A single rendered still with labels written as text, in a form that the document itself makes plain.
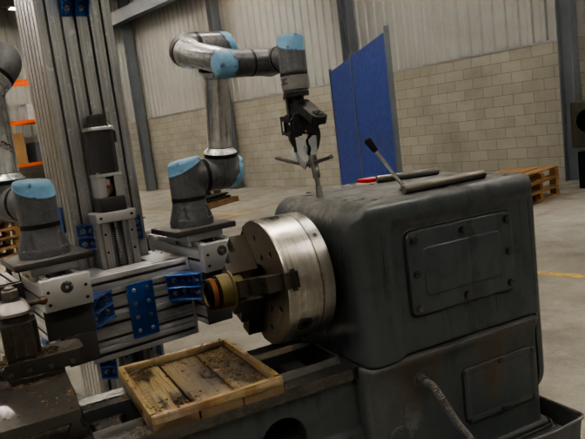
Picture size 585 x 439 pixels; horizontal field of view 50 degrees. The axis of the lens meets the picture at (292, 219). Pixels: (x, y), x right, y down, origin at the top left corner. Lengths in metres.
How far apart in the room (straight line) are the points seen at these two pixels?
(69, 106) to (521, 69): 10.71
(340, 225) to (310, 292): 0.17
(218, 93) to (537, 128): 10.37
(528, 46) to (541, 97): 0.93
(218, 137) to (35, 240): 0.68
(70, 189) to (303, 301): 1.03
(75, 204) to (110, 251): 0.20
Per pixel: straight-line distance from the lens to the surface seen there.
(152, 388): 1.55
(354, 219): 1.42
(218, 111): 2.15
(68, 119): 2.19
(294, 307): 1.43
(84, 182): 2.19
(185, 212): 2.13
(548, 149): 12.17
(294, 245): 1.44
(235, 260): 1.55
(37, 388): 1.47
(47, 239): 1.97
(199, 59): 1.88
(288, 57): 1.71
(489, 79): 12.62
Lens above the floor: 1.44
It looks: 8 degrees down
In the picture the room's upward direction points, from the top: 7 degrees counter-clockwise
